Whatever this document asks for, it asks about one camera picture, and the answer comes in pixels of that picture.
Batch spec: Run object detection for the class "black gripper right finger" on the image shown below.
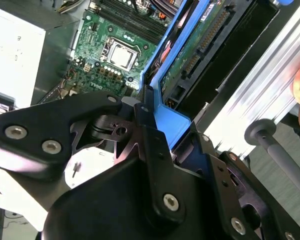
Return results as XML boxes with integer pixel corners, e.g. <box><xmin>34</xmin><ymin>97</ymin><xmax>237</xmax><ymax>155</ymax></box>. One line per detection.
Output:
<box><xmin>194</xmin><ymin>122</ymin><xmax>300</xmax><ymax>240</ymax></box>

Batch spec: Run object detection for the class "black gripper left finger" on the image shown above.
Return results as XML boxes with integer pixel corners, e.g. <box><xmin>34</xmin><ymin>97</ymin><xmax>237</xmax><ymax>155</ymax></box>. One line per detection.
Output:
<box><xmin>0</xmin><ymin>84</ymin><xmax>186</xmax><ymax>225</ymax></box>

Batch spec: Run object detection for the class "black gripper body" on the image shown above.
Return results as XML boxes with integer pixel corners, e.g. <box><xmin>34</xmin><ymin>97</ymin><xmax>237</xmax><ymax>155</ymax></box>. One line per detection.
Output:
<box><xmin>41</xmin><ymin>156</ymin><xmax>232</xmax><ymax>240</ymax></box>

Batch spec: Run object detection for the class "hard disk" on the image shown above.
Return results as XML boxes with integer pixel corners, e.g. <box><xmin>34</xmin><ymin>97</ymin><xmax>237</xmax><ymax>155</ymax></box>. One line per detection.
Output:
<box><xmin>139</xmin><ymin>0</ymin><xmax>281</xmax><ymax>179</ymax></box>

